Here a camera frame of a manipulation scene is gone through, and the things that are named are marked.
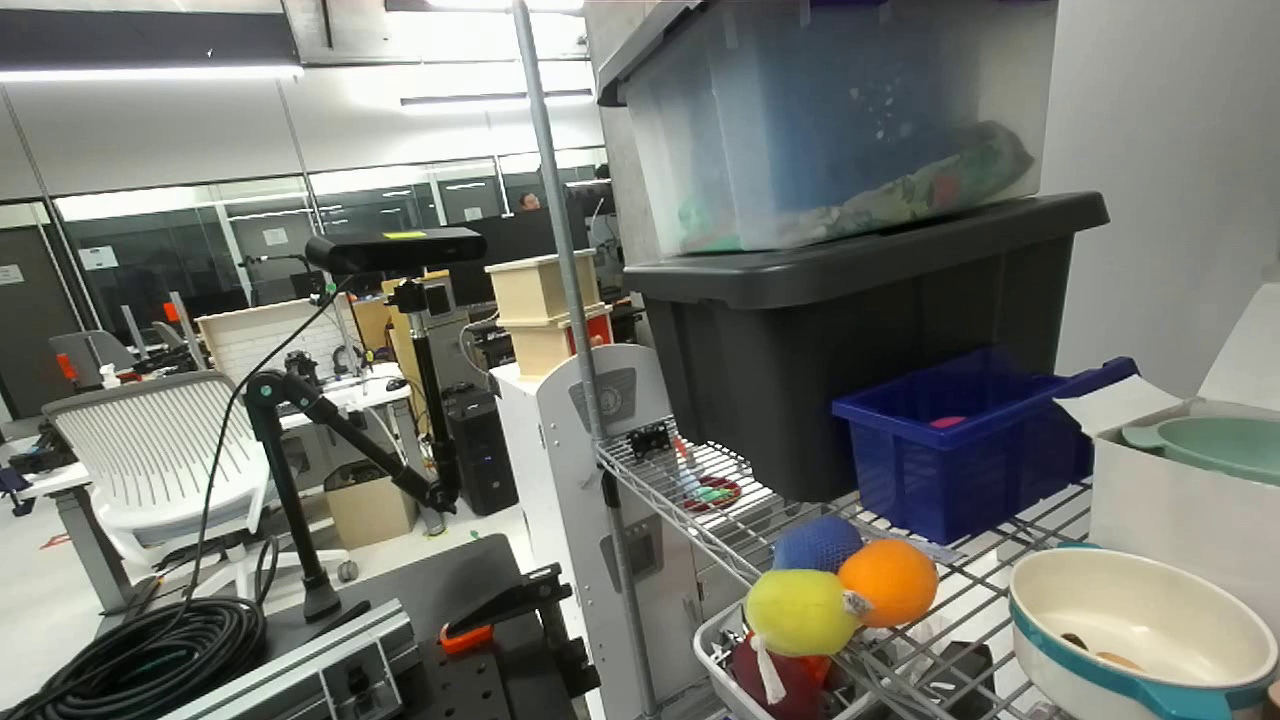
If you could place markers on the pink item in bin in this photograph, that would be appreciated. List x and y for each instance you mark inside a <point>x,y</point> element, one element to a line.
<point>944,422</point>

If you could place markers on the red item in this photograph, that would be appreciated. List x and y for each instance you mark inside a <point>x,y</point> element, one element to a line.
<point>800,685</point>

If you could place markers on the dark grey storage tote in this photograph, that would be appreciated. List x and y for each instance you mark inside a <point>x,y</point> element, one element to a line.
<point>825,362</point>

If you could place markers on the blue fuzzy ball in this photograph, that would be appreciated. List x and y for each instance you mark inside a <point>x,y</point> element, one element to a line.
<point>816,540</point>

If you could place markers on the blue plastic bin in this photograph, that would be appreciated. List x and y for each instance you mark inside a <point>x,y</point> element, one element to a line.
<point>961,483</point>

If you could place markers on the cream bowl with teal trim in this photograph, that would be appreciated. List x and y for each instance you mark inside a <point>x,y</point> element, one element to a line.
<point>1135,613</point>

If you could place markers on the black stereo camera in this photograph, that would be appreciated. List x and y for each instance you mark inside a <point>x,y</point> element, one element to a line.
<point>393,251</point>

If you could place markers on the black computer tower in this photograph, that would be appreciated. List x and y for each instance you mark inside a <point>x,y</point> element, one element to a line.
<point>482,454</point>

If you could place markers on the black articulated camera stand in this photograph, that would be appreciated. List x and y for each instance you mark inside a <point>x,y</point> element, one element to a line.
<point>288,507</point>

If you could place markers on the rainbow coloured toy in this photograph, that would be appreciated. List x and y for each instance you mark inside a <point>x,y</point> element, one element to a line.
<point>704,495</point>

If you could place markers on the orange fuzzy ball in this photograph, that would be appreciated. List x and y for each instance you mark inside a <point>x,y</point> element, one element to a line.
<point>890,583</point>

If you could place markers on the beige wooden stand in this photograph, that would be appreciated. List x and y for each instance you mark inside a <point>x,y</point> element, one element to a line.
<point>541,301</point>

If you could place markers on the yellow fuzzy ball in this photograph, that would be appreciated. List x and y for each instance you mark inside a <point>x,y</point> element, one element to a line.
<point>800,610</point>

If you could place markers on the clear plastic storage bin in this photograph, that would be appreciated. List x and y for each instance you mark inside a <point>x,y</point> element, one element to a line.
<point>800,120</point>

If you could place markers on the aluminium extrusion rail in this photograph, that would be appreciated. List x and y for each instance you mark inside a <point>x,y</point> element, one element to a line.
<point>300,660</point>

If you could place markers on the white pedestal panel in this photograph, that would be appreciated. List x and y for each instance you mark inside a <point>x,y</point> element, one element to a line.
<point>575,535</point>

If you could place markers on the small cardboard box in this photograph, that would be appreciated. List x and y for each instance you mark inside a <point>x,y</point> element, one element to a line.
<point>369,514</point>

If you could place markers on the white mesh office chair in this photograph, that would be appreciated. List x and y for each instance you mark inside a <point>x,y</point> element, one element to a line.
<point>155,454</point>

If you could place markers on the light-green bowl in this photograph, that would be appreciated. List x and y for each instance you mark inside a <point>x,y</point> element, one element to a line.
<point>1233,441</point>

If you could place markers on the white open box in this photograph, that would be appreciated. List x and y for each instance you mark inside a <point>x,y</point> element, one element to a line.
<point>1172,514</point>

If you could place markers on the black perforated table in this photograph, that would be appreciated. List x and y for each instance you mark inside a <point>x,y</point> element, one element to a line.
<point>426,583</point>

